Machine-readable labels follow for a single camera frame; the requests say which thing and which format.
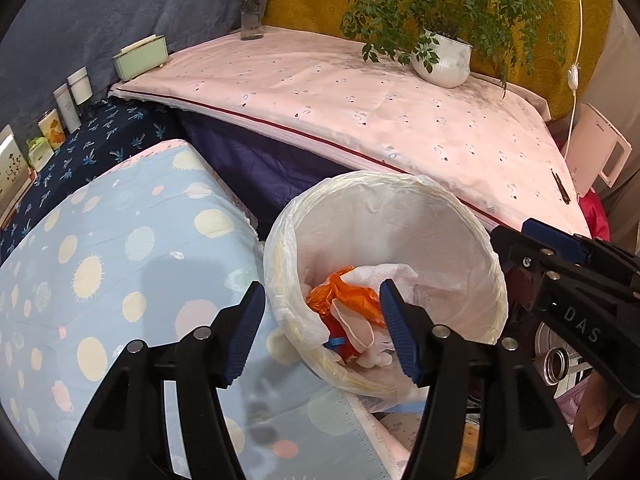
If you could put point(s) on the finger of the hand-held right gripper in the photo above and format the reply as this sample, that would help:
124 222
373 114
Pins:
555 240
515 250

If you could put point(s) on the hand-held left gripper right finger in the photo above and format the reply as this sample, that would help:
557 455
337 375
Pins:
396 322

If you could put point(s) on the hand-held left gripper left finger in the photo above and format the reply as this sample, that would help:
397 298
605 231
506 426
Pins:
245 325

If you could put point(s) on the white tissue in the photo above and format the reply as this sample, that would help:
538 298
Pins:
362 332

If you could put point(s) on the white paper napkin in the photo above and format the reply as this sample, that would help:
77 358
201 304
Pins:
380 275

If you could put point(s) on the orange snack wrapper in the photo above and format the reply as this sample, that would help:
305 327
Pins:
345 295

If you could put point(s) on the bin with white bag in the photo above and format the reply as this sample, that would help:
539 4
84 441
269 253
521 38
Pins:
400 210

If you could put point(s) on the person's right hand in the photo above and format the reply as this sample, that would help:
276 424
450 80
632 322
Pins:
595 410

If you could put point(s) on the red cloth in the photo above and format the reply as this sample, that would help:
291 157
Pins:
595 215

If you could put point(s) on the small dark hair clip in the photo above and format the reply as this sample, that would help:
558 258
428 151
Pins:
560 185

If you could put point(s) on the pink white electric appliance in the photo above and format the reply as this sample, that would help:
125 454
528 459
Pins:
600 145

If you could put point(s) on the blue planet printed blanket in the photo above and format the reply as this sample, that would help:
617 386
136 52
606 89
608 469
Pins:
125 260

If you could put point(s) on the dark purple cloth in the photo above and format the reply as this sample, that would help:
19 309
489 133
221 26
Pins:
240 160

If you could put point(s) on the green plant in white pot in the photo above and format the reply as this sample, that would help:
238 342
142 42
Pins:
440 55

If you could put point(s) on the pink printed sheet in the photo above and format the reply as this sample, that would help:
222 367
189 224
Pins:
350 110

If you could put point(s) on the navy floral cloth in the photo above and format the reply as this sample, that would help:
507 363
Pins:
100 135

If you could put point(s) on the green packet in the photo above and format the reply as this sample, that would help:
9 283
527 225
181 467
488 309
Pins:
39 154

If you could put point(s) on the yellow orange carton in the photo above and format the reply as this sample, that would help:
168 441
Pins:
50 129

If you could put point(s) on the open white cardboard box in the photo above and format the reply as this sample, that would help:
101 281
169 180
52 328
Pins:
12 170

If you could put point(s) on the tall white bottle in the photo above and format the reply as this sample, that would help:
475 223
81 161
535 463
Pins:
66 106

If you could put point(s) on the green tissue box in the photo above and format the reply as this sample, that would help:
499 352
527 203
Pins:
140 56

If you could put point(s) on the white jar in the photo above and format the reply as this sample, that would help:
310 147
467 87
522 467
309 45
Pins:
80 86

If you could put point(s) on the mustard yellow cloth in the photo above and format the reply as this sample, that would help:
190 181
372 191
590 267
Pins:
310 5

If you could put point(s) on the glass vase with pink flowers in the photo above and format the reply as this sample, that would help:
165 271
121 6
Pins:
252 5

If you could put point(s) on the grey blue cloth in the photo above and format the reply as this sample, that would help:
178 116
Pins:
125 0

